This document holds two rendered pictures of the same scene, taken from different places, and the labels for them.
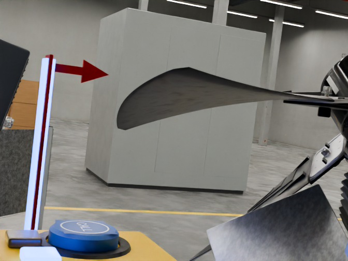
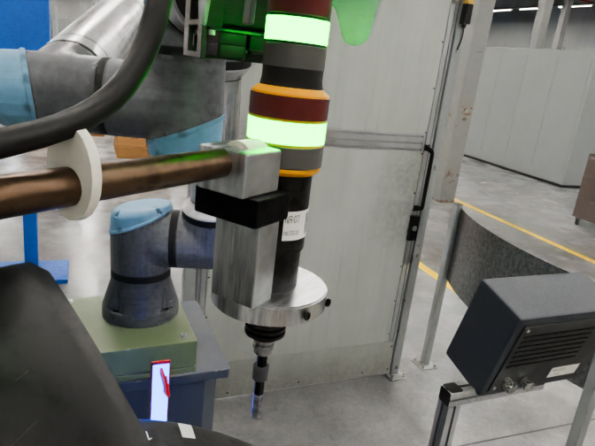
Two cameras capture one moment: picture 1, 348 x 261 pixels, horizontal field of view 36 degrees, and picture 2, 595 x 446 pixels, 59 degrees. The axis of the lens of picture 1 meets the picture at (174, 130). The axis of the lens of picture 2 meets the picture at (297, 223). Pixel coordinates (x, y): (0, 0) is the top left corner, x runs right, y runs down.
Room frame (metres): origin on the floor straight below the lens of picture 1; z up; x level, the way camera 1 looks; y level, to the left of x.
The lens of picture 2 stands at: (0.68, -0.48, 1.59)
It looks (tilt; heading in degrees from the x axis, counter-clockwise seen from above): 17 degrees down; 89
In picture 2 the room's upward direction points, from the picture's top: 7 degrees clockwise
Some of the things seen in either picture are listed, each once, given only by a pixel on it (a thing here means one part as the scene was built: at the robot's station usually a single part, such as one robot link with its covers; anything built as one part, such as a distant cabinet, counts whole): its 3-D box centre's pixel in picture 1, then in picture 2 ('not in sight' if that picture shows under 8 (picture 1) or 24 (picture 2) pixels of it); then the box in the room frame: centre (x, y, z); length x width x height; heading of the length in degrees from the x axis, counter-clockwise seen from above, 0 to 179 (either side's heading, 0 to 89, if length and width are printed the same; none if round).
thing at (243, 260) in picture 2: not in sight; (266, 227); (0.67, -0.19, 1.50); 0.09 x 0.07 x 0.10; 59
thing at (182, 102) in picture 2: not in sight; (169, 103); (0.55, 0.06, 1.54); 0.11 x 0.08 x 0.11; 5
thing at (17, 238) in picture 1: (23, 238); not in sight; (0.29, 0.08, 1.08); 0.02 x 0.02 x 0.01; 24
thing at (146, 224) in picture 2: not in sight; (144, 234); (0.41, 0.51, 1.23); 0.13 x 0.12 x 0.14; 5
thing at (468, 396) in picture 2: not in sight; (494, 387); (1.11, 0.40, 1.04); 0.24 x 0.03 x 0.03; 24
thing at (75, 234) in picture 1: (83, 238); not in sight; (0.31, 0.04, 1.08); 0.04 x 0.04 x 0.02
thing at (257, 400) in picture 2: not in sight; (259, 381); (0.68, -0.19, 1.39); 0.01 x 0.01 x 0.05
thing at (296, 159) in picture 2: not in sight; (284, 151); (0.68, -0.19, 1.54); 0.04 x 0.04 x 0.01
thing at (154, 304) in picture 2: not in sight; (141, 288); (0.41, 0.50, 1.11); 0.15 x 0.15 x 0.10
